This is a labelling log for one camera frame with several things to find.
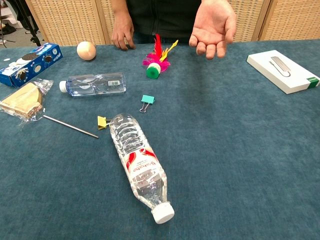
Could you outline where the person's right hand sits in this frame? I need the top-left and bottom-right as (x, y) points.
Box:
(111, 19), (137, 51)

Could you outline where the person's left hand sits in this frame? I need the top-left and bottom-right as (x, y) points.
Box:
(188, 0), (237, 60)

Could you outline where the round clear red-label water bottle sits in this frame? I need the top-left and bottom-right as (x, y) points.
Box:
(109, 112), (175, 225)

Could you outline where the person's right forearm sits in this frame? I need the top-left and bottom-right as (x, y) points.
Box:
(110, 0), (133, 23)

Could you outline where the person's torso in black shirt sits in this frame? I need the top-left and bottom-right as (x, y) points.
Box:
(126, 0), (203, 44)

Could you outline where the square clear water bottle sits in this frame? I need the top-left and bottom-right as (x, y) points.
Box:
(59, 72), (127, 97)

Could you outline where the wicker screen panel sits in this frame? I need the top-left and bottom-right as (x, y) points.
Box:
(96, 0), (116, 46)
(24, 0), (106, 47)
(226, 0), (272, 43)
(258, 0), (320, 42)

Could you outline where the wooden ball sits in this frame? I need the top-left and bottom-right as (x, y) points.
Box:
(76, 41), (97, 61)

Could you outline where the feather shuttlecock with green base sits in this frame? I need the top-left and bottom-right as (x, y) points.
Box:
(142, 33), (180, 80)

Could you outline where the teal binder clip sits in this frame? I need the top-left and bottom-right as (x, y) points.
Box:
(139, 94), (156, 114)

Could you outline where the white box with green stripe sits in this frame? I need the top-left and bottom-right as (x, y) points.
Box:
(246, 49), (320, 95)

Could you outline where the black tripod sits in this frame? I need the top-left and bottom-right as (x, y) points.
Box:
(14, 0), (42, 47)

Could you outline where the yellow binder clip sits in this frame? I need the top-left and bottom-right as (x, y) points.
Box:
(97, 115), (113, 131)

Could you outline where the blue cookie box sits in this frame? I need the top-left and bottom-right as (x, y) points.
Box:
(0, 42), (64, 88)

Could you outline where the thin metal rod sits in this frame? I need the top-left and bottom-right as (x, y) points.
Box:
(42, 114), (100, 139)

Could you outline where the plastic-wrapped sandwich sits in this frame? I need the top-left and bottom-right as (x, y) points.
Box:
(0, 78), (55, 126)

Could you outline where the blue-green tablecloth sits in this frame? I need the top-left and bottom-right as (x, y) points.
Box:
(0, 39), (320, 240)

